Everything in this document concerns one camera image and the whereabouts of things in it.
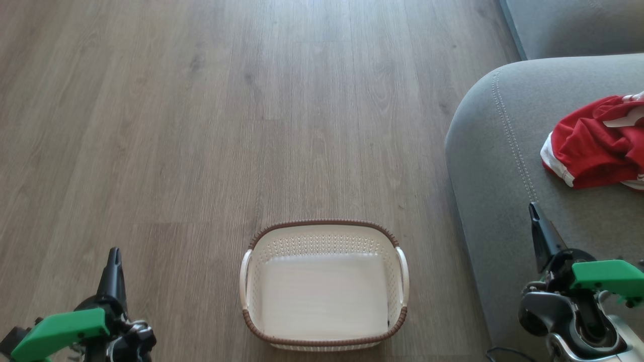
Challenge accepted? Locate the white laundry basket brown rim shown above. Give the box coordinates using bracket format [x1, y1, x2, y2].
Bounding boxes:
[239, 219, 410, 351]

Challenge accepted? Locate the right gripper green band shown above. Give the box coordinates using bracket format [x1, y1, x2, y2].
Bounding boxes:
[528, 202, 644, 309]

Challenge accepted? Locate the thin black cable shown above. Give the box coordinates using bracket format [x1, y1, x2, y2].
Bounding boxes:
[485, 346, 539, 362]

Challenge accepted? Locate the red and white garment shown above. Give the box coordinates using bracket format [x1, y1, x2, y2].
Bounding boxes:
[540, 91, 644, 191]

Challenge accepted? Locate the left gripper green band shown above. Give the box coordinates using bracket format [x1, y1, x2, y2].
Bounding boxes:
[0, 247, 128, 362]

